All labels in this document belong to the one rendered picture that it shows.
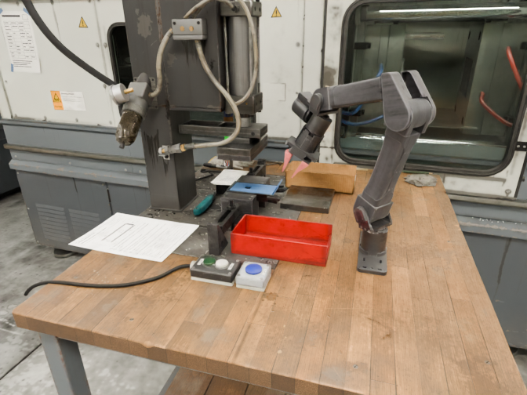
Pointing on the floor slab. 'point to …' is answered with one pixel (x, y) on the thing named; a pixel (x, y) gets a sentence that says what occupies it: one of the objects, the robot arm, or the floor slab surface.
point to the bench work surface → (295, 315)
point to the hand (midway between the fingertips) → (288, 172)
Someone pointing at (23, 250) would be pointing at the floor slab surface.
